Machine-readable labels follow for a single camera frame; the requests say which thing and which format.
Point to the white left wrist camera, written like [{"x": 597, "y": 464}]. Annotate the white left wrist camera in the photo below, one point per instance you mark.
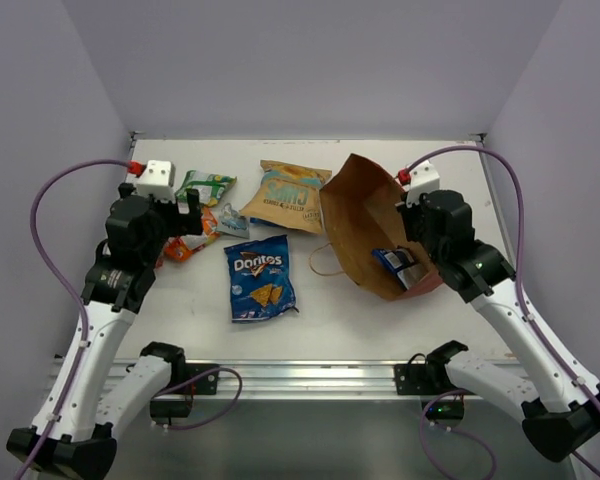
[{"x": 154, "y": 179}]

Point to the red snack packet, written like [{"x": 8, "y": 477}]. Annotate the red snack packet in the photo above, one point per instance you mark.
[{"x": 176, "y": 250}]

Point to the orange snack packet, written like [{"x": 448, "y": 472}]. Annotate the orange snack packet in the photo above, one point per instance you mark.
[{"x": 208, "y": 235}]

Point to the blue spicy chilli snack bag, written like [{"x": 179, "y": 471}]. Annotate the blue spicy chilli snack bag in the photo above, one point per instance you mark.
[{"x": 401, "y": 264}]

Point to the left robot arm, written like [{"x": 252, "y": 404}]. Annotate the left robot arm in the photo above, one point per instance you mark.
[{"x": 76, "y": 433}]

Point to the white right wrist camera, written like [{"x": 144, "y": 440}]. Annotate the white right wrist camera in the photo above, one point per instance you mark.
[{"x": 417, "y": 181}]

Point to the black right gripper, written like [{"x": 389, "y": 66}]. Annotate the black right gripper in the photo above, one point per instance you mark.
[{"x": 409, "y": 211}]

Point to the small silver blue snack packet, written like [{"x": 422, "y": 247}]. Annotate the small silver blue snack packet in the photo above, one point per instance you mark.
[{"x": 231, "y": 222}]

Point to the aluminium front rail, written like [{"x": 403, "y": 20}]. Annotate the aluminium front rail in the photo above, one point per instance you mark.
[{"x": 300, "y": 380}]

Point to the dark blue snack bag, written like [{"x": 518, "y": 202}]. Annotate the dark blue snack bag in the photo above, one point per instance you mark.
[{"x": 260, "y": 281}]

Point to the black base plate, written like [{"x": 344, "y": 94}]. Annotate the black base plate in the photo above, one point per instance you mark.
[
  {"x": 200, "y": 377},
  {"x": 411, "y": 379}
]

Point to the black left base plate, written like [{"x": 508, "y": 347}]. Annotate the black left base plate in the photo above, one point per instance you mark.
[{"x": 200, "y": 377}]

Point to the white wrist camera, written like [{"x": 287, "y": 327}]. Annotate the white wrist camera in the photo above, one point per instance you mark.
[
  {"x": 154, "y": 179},
  {"x": 417, "y": 181}
]

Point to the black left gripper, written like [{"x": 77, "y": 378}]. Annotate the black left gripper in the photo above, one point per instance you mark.
[{"x": 188, "y": 215}]

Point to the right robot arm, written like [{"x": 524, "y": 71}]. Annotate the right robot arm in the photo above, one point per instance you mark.
[{"x": 558, "y": 403}]

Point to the green yellow chips bag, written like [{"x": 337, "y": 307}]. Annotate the green yellow chips bag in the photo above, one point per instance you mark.
[{"x": 211, "y": 187}]

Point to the red paper bag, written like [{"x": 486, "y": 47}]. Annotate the red paper bag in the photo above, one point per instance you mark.
[{"x": 359, "y": 215}]

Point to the brown kraft snack bag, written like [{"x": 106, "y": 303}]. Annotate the brown kraft snack bag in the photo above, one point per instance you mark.
[{"x": 289, "y": 196}]

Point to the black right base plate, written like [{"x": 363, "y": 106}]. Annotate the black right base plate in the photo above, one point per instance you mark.
[{"x": 411, "y": 379}]

